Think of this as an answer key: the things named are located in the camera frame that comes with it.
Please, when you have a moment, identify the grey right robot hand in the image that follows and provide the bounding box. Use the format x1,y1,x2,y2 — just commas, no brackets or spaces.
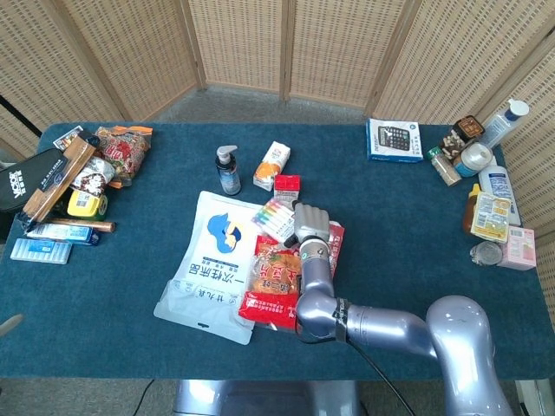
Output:
284,201,333,248

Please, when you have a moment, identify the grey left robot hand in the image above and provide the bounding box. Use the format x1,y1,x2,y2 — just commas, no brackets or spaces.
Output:
0,314,25,340

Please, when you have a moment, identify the colourful marker pen pack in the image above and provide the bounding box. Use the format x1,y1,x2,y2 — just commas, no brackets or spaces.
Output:
251,197,304,244

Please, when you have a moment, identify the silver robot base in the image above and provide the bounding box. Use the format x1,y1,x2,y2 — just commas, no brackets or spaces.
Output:
173,380,362,416

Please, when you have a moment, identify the red white small box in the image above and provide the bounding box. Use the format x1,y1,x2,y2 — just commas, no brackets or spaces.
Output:
273,174,302,205

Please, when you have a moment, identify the orange white juice carton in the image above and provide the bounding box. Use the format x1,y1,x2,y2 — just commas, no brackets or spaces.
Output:
253,140,291,192

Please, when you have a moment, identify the light blue pill tray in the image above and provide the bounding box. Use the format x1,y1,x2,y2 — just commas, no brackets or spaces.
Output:
10,237,73,264

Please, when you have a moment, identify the blue white toothpaste box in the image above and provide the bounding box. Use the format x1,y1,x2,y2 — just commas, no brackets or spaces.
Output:
25,223,101,247

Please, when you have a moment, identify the blue boxed calculator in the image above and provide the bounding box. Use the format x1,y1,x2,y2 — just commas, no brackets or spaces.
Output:
366,117,425,165

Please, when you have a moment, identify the long wooden box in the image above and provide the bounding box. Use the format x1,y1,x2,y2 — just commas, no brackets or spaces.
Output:
22,136,97,223

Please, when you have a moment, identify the pink box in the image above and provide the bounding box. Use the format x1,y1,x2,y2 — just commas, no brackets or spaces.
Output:
496,225,539,271

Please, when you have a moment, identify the red sleeve cup pack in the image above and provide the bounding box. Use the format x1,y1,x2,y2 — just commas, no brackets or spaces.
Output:
325,220,347,279

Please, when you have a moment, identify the red shrimp chips snack bag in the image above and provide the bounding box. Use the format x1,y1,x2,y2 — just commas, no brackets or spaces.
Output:
237,233,305,333

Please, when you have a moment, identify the dark pump dispenser bottle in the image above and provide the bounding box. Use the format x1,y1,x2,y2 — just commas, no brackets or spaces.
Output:
215,146,243,197

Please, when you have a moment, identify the white disposable bedding bag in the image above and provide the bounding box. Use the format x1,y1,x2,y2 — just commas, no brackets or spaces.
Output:
153,190,262,346

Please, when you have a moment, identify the copper coloured tube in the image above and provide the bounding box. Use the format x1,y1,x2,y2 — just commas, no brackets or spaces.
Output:
46,218,118,234

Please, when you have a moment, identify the yellow green can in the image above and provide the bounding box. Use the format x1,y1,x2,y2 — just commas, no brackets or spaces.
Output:
67,189,109,222

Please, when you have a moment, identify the black Victor case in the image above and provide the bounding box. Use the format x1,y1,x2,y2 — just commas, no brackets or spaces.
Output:
0,147,73,214

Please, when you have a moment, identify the green cap spice bottle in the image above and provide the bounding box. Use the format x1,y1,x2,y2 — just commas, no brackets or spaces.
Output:
428,146,463,188

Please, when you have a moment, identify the brown honey bottle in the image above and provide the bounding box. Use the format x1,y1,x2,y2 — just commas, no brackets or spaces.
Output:
461,183,482,236

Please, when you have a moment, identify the brown white snack bag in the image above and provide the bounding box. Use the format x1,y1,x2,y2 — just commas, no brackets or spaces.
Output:
70,155,117,195

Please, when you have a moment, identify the white jar blue label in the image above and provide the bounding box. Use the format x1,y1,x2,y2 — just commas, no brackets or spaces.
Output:
459,142,496,179

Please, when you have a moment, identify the clear glass jar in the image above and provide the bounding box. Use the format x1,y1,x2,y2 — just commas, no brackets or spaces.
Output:
470,240,505,267

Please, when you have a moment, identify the yellow white food package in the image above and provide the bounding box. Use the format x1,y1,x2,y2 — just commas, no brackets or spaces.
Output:
470,192,511,242

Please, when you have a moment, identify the woven folding screen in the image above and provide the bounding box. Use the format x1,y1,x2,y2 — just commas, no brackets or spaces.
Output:
0,0,555,304

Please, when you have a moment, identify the white lotion bottle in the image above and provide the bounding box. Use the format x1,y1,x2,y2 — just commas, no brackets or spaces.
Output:
478,165,522,227

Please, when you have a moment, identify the small picture card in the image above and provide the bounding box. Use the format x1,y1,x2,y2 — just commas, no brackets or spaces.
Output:
52,125,84,151

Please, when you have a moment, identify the red patterned snack bag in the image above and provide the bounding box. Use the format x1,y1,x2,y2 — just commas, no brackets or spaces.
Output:
95,125,154,188

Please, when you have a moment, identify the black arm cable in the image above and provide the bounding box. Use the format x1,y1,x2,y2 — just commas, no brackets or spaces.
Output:
354,345,416,416

